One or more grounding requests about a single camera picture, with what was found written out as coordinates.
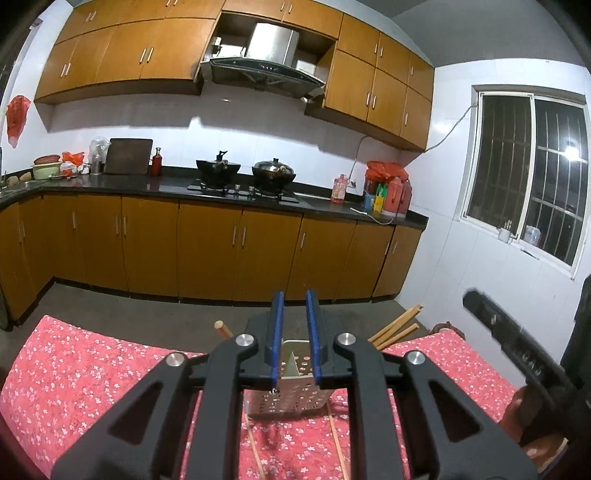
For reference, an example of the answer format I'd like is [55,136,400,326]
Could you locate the beige perforated utensil holder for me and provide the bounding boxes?
[245,340,334,419]

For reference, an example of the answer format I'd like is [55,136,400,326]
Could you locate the red bag on counter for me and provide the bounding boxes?
[365,161,409,183]

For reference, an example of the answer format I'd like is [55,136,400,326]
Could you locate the dark cutting board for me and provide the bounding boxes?
[104,138,153,175]

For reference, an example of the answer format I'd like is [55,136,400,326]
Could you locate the wooden chopstick eight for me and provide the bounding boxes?
[376,323,420,351]

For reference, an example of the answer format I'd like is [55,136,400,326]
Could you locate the red hanging plastic bag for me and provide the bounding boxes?
[6,95,31,149]

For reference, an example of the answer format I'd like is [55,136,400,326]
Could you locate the black wok with utensils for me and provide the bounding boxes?
[195,150,242,189]

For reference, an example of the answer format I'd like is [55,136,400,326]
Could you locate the green basin with red lid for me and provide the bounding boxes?
[32,155,61,180]

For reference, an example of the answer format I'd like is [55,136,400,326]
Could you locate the red sauce bottle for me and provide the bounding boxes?
[150,147,162,177]

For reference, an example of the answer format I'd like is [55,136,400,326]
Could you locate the lower wooden cabinets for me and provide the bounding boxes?
[1,194,422,321]

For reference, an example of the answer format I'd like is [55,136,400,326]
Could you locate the black lidded wok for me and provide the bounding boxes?
[252,158,297,195]

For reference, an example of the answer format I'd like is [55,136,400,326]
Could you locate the wooden cabinets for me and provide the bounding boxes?
[35,1,435,152]
[1,194,422,321]

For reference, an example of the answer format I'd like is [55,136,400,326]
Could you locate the person's right hand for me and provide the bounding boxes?
[499,385,568,473]

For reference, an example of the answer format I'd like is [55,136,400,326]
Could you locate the red oil jug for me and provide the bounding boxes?
[383,177,412,219]

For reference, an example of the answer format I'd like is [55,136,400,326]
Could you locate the orange bag on counter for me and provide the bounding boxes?
[60,152,85,177]

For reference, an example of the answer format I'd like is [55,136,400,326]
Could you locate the upper wooden cabinets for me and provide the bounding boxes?
[35,1,435,152]

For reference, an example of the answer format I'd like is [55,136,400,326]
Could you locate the green yellow bottles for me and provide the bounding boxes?
[363,180,387,214]

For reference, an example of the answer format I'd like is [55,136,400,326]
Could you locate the clear plastic bag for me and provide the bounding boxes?
[89,137,110,175]

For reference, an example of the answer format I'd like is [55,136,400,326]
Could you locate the wooden chopstick seven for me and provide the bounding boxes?
[369,304,423,347]

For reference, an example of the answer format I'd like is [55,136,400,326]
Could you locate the steel range hood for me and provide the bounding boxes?
[197,14,335,101]

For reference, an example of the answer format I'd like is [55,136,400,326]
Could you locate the wooden chopstick six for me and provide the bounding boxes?
[325,401,349,480]

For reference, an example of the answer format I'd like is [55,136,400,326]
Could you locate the white cup on sill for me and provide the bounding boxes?
[498,220,512,244]

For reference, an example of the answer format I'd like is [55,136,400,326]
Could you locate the wooden chopstick one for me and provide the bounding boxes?
[213,320,233,340]

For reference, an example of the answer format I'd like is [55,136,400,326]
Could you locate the right barred window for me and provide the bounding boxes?
[460,89,590,275]

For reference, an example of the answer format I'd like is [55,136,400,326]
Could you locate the red floral tablecloth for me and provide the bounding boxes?
[0,314,518,480]

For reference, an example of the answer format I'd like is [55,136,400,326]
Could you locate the pink bottle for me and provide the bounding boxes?
[331,174,349,204]

